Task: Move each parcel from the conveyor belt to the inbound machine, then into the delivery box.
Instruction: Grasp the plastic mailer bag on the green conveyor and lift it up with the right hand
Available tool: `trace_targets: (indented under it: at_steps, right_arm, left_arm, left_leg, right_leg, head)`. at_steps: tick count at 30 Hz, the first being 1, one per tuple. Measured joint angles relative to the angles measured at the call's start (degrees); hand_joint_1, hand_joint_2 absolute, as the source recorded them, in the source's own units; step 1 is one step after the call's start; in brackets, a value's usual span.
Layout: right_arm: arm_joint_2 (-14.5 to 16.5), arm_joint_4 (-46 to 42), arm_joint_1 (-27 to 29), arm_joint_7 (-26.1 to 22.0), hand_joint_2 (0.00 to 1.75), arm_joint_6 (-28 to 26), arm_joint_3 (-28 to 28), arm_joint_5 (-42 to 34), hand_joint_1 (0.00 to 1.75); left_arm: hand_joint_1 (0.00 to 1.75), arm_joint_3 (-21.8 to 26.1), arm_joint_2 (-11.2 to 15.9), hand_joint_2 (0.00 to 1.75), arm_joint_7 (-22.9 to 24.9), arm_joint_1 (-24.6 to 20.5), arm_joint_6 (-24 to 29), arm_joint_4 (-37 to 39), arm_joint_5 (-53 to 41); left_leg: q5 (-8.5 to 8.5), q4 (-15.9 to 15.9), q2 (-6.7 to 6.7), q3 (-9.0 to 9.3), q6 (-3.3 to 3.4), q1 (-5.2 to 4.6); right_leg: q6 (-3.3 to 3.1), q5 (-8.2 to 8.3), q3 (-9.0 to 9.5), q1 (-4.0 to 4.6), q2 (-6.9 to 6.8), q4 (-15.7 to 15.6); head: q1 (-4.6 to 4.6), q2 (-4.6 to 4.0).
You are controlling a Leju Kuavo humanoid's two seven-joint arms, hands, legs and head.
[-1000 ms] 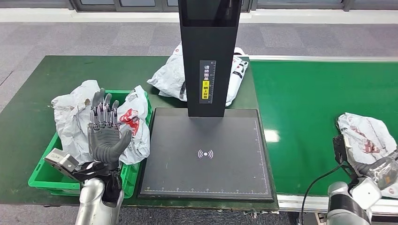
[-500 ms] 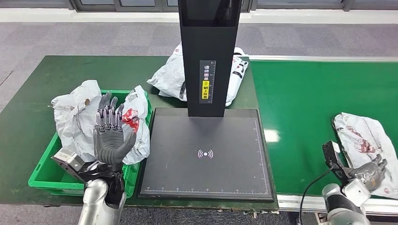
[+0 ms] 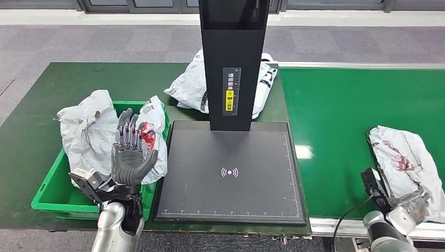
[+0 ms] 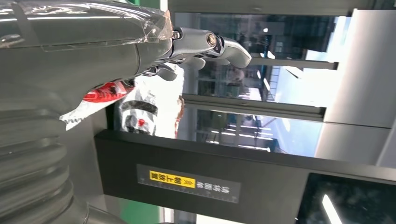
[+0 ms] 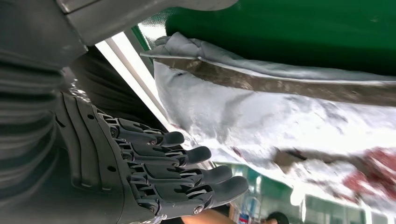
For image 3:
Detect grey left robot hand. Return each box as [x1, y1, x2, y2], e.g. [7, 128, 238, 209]
[111, 108, 159, 187]

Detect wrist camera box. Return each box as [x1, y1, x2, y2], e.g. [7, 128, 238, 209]
[360, 167, 392, 215]
[69, 166, 105, 203]

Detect black inbound scanner machine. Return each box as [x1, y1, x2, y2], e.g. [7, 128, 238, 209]
[154, 0, 308, 227]

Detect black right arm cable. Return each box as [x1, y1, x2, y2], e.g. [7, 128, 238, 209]
[332, 194, 376, 252]

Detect white parcel bag red streaks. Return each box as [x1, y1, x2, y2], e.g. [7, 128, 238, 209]
[367, 125, 445, 223]

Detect green plastic bin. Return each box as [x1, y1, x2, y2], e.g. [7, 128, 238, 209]
[31, 101, 170, 222]

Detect plain white parcel bag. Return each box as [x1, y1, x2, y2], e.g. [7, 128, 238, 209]
[56, 89, 121, 190]

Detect white parcel bag red logo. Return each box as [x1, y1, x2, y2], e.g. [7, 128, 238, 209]
[133, 96, 168, 185]

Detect white parcel bag black print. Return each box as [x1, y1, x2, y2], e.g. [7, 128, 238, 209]
[164, 48, 278, 120]

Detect yellow black label sticker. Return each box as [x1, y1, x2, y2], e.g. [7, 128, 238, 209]
[222, 67, 242, 117]

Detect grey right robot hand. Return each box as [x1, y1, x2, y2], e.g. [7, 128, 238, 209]
[389, 187, 431, 223]

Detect green conveyor belt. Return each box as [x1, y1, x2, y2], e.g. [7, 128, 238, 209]
[278, 66, 445, 222]

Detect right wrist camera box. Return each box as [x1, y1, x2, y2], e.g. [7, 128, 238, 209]
[360, 167, 392, 215]

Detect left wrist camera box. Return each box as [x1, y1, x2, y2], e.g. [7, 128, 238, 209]
[69, 166, 105, 203]

